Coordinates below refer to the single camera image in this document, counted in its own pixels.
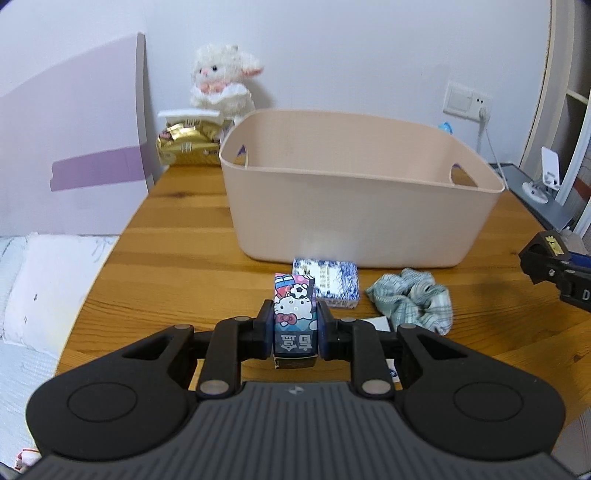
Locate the beige plastic storage basket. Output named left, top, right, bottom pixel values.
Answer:
left=219, top=110, right=504, bottom=268

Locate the white wall switch socket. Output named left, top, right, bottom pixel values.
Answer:
left=443, top=82, right=493, bottom=122

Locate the white charger cable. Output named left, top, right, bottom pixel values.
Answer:
left=476, top=106, right=505, bottom=179

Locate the dark grey flat box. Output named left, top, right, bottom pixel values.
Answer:
left=490, top=163, right=575, bottom=231

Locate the lilac headboard panel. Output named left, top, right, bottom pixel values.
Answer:
left=1, top=33, right=158, bottom=236

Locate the blue penguin figurine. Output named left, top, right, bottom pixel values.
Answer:
left=438, top=122, right=453, bottom=134

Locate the Hello Kitty cartoon box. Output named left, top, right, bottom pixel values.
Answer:
left=273, top=273, right=318, bottom=369

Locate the white phone stand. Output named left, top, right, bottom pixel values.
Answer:
left=522, top=147, right=561, bottom=205

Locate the white paper card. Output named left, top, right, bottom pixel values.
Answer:
left=157, top=108, right=223, bottom=125

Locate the blue white porcelain-pattern box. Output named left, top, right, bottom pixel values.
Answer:
left=293, top=258, right=361, bottom=309

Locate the gold foil snack bag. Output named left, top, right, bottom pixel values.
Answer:
left=156, top=120, right=225, bottom=166

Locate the white plush lamb toy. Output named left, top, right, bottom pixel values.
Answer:
left=189, top=44, right=263, bottom=124

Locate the white pillow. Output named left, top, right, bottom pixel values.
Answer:
left=3, top=234, right=119, bottom=359

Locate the green plaid scrunchie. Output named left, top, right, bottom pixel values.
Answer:
left=366, top=268, right=453, bottom=336

